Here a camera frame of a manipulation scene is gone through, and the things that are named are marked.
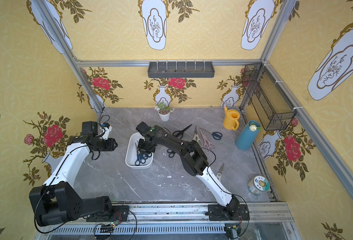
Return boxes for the dark blue handled scissors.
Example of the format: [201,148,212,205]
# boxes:
[135,150,152,166]

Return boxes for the white plastic storage box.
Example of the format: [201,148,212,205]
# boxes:
[125,133,154,170]

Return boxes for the small black scissors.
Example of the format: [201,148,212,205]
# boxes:
[167,149,176,158]

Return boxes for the large black scissors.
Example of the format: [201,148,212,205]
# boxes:
[173,124,192,139]

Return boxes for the cream kitchen shears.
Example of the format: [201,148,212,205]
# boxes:
[192,126,202,147]

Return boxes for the pink handled scissors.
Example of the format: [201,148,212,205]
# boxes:
[199,128,215,151]

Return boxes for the small blue thin scissors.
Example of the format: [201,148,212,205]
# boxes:
[201,129,223,141]

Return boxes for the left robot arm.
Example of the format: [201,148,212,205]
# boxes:
[29,122,118,227]

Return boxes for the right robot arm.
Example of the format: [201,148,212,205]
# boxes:
[136,122,239,217]

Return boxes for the small potted plant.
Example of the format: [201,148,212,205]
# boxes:
[155,102,174,122]

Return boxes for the white kitchen shears front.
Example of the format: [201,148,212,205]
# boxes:
[207,164,224,186]

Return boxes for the yellow watering can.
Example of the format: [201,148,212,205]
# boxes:
[222,107,240,131]

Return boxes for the teal bottle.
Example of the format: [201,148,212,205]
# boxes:
[235,121,261,150]

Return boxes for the tape roll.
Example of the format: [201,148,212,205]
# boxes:
[247,176,270,196]

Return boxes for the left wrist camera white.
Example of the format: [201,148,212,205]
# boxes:
[102,123,112,140]

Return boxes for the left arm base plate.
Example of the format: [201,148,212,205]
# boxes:
[86,205,130,223]

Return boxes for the aluminium front rail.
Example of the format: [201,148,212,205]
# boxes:
[36,202,301,240]

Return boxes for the grey wall shelf rack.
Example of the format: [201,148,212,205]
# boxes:
[148,61,215,79]

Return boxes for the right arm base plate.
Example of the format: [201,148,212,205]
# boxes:
[205,204,249,222]

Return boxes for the black wire mesh basket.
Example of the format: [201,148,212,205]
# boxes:
[242,63,296,131]

